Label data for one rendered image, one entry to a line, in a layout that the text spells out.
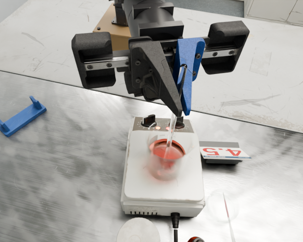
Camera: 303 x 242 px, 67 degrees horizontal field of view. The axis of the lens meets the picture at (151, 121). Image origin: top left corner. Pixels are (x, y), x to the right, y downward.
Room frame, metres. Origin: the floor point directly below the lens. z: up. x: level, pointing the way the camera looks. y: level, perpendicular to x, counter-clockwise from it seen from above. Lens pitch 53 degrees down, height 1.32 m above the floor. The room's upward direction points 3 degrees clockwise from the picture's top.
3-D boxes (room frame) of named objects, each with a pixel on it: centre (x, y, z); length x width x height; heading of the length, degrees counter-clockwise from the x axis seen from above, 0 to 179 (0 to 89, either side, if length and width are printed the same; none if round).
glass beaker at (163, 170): (0.16, -0.03, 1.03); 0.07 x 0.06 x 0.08; 87
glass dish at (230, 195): (0.13, -0.13, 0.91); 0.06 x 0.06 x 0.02
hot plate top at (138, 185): (0.17, -0.02, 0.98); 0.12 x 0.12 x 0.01; 1
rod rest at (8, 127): (0.30, 0.29, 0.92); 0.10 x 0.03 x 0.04; 145
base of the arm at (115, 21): (0.56, 0.08, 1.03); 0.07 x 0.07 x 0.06; 75
